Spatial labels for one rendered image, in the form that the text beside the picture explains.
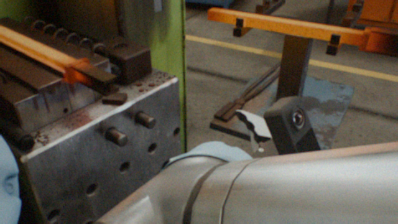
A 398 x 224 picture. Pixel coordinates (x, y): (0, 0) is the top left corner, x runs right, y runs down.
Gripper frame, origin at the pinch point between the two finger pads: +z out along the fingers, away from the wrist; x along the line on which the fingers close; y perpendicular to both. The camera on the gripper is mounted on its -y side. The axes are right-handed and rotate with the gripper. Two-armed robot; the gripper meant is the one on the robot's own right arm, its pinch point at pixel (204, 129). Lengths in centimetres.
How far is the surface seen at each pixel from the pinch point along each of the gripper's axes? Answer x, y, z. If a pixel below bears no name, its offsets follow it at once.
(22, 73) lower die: -6.7, 1.0, 38.5
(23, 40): -0.1, -0.8, 49.3
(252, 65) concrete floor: 209, 100, 113
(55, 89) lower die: -4.9, 2.4, 30.7
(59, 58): -0.6, -0.8, 35.1
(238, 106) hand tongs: 39.0, 22.4, 18.8
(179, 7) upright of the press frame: 45, 2, 46
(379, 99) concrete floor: 217, 100, 13
